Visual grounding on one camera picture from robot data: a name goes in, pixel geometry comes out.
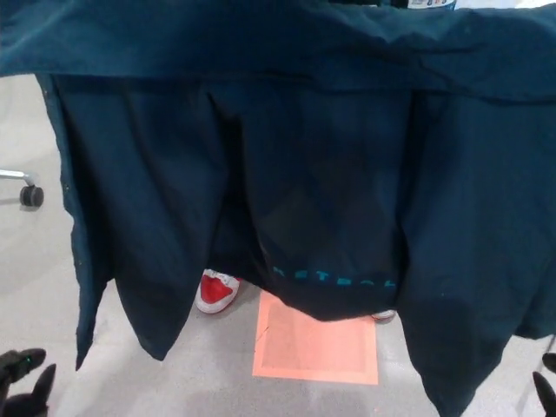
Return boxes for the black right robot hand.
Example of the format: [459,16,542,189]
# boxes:
[532,352,556,417]

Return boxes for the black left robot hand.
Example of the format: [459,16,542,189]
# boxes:
[0,347,58,417]

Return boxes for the dark teal coat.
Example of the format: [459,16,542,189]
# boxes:
[0,0,556,417]

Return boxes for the black chair caster wheel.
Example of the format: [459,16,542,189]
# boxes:
[19,184,45,207]

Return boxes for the red white right sneaker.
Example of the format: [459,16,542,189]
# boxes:
[195,268,242,315]

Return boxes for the silver chair base leg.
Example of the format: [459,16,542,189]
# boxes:
[0,168,36,187]

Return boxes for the orange floor tape square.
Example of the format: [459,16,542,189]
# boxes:
[252,289,379,386]

